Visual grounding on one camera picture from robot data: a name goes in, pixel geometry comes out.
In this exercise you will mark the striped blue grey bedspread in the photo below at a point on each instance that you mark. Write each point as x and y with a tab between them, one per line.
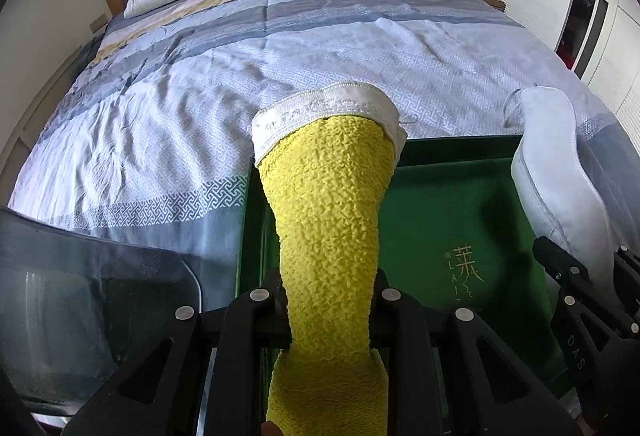
250	66

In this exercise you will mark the yellow sock with white cuff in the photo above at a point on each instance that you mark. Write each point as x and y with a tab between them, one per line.
325	216

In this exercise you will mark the wall switch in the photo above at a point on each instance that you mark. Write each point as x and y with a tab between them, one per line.
98	22

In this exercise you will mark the green box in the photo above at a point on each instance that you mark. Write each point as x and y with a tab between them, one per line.
450	216

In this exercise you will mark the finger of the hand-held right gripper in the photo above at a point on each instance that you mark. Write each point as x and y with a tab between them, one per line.
630	286
560	261

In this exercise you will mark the translucent grey plastic bag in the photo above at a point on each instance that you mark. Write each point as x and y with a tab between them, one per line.
75	291

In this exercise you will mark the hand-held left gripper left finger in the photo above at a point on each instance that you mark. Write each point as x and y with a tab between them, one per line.
270	313

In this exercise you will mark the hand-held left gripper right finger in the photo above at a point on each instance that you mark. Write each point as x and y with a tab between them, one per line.
395	316

